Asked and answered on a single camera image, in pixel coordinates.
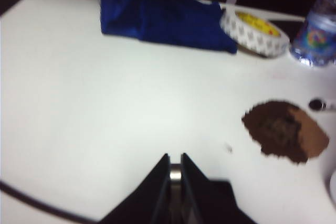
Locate black USB hub cable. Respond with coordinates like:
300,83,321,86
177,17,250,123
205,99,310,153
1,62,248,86
0,175,102,223

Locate white tape roll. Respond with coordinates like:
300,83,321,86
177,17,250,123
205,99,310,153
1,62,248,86
219,7,291,58

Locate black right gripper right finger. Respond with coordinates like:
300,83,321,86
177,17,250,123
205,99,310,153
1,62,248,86
181,153,255,224

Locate small brown torn patch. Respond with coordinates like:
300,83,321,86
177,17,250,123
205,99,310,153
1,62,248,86
241,100,330,164

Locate blue cloth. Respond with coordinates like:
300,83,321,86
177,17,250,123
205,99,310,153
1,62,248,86
99,0,238,56

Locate black marker pen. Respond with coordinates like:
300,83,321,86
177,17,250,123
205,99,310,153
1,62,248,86
309,98,336,111

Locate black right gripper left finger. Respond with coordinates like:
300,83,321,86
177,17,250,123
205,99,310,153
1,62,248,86
99,153,171,224

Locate clear water bottle blue cap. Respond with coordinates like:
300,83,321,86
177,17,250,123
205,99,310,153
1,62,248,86
290,0,336,67

